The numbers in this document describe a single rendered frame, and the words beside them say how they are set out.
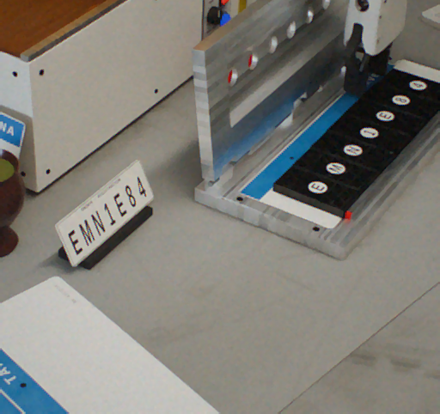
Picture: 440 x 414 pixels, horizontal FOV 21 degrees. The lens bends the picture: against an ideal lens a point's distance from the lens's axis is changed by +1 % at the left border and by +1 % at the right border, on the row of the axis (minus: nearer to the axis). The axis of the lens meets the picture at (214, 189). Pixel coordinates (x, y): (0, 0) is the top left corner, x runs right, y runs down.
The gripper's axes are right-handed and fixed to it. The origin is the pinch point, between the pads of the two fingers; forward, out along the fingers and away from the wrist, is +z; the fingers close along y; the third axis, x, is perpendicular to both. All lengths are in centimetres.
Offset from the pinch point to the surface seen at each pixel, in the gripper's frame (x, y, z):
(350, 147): -6.0, -16.8, 1.0
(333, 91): 2.9, -3.9, 2.1
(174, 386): -14, -70, -5
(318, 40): 5.5, -4.8, -5.4
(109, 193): 11.8, -44.6, -0.9
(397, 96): -5.7, -1.9, 1.0
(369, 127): -6.0, -11.0, 1.0
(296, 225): -7.7, -34.0, 2.0
